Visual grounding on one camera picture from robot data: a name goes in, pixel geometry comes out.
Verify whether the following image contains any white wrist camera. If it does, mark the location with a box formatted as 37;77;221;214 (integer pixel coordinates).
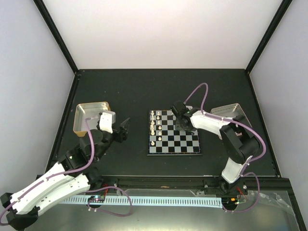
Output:
170;101;189;117
99;111;116;134

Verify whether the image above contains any light blue cable duct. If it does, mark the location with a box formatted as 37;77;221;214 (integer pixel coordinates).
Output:
61;195;223;208

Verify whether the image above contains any black aluminium frame rail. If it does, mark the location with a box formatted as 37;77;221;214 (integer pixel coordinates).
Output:
91;176;293;195

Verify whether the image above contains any pink metal tray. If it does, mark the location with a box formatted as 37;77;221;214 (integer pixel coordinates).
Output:
210;103;252;127

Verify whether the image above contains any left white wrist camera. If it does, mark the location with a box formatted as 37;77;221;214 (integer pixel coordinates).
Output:
99;111;116;134

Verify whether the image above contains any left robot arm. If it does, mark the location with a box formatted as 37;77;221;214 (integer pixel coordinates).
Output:
0;115;130;231

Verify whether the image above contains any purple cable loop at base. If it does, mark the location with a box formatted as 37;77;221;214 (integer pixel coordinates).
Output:
86;185;134;217

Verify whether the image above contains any black and white chessboard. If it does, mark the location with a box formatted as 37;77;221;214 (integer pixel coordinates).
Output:
148;110;201;156

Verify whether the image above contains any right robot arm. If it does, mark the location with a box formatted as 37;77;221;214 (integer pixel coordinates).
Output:
171;107;266;194

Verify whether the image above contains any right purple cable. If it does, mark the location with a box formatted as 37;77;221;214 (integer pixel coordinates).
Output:
185;83;267;214

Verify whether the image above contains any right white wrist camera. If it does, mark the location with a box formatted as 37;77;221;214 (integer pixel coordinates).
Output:
170;101;189;117

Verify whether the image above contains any gold metal tray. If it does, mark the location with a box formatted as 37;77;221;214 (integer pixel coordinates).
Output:
73;102;110;137

